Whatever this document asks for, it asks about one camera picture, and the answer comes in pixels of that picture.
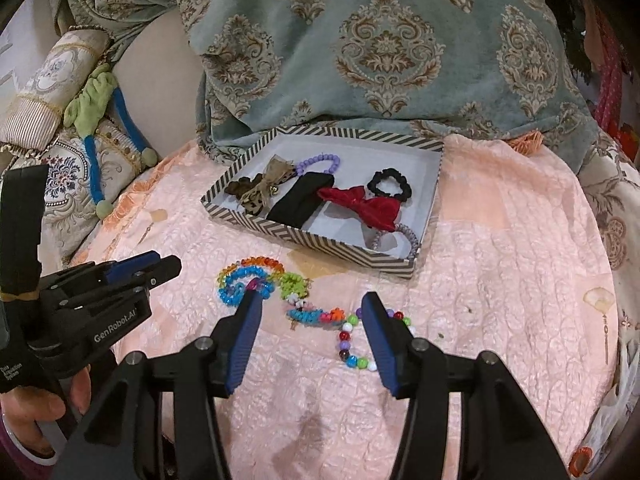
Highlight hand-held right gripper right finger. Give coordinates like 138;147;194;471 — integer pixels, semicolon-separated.
361;291;571;480

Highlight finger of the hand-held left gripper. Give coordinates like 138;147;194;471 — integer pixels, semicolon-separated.
42;252;162;293
55;255;182;313

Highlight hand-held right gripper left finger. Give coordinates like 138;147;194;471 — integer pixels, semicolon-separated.
52;287;265;480

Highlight colourful round bead bracelet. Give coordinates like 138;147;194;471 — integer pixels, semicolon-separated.
334;310;417;373

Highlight blue star bead bracelet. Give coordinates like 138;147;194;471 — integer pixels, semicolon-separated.
286;305;347;332

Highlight green crystal bead bracelet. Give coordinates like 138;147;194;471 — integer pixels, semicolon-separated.
278;271;313;303

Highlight rainbow crystal bead bracelet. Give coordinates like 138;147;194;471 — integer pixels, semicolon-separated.
216;256;287;309

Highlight brown scrunchie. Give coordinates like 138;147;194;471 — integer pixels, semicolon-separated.
223;172;266;198

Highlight grey spiral hair tie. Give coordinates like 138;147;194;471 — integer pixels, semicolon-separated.
371;223;420;262

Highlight beige leopard ribbon bow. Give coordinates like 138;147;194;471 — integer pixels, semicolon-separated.
237;156;296;217

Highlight red velvet bow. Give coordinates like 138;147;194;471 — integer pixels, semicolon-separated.
317;185;403;233

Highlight black headband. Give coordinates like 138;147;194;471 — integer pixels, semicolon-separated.
265;171;336;231

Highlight striped cardboard box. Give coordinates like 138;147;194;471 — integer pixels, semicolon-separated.
200;126;445;279

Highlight black scrunchie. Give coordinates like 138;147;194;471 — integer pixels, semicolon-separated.
367;166;412;200

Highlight purple bead bracelet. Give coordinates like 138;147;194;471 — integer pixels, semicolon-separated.
296;152;343;177

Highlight person's left hand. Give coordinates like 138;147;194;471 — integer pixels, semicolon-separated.
0;362;93;456

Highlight embroidered floral cushion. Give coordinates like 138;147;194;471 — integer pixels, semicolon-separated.
7;120;161;261

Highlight pink quilted bedspread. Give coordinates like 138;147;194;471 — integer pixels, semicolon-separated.
70;132;631;480

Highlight green and blue plush toy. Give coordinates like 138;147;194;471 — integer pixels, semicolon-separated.
62;62;161;221

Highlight cream bolster cushion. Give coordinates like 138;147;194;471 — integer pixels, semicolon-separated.
0;25;113;153

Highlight beige floral cloth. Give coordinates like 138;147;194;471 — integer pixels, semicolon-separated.
575;125;640;480

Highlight blue damask blanket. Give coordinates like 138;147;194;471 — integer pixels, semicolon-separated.
47;0;601;166

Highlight red patterned cloth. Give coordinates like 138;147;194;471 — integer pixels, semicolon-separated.
592;7;640;161

